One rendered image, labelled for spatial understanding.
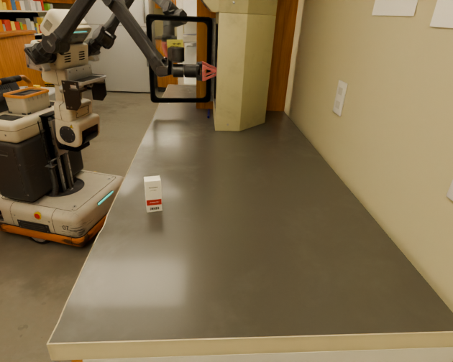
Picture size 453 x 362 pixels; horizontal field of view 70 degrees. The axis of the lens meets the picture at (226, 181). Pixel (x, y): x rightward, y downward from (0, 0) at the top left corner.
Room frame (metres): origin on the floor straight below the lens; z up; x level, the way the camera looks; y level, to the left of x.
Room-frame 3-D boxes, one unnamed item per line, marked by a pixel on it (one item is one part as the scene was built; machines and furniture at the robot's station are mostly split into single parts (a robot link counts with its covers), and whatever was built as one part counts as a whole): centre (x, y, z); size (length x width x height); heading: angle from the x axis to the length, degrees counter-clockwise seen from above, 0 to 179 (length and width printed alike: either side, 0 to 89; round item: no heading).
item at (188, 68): (1.52, 0.18, 1.17); 0.10 x 0.07 x 0.07; 5
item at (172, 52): (1.53, 0.27, 1.21); 0.12 x 0.09 x 0.11; 76
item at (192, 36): (1.65, 0.26, 1.19); 0.30 x 0.01 x 0.40; 103
